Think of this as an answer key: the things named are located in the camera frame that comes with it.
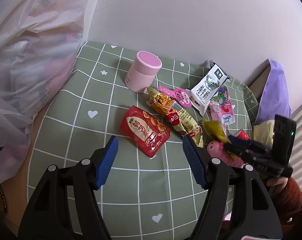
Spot pink round jar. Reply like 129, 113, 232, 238
124, 51, 162, 93

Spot pink spoon shaped package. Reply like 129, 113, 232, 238
159, 86, 192, 108

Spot gold red noodle snack packet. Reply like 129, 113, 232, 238
147, 87, 204, 148

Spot person right hand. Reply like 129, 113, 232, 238
266, 177, 288, 187

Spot red cracker packet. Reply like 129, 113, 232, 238
120, 106, 171, 158

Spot purple pillow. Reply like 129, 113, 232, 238
255, 59, 291, 125

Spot white plastic bag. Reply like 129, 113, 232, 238
0, 0, 85, 184

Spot green white milk carton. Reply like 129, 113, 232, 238
189, 61, 230, 116

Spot colourful tissue pack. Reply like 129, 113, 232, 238
209, 86, 235, 133

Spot yellow snack packet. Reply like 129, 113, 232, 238
202, 120, 229, 143

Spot pink caterpillar toy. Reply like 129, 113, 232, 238
206, 141, 244, 168

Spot yellow trash bag bin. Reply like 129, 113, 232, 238
253, 120, 275, 147

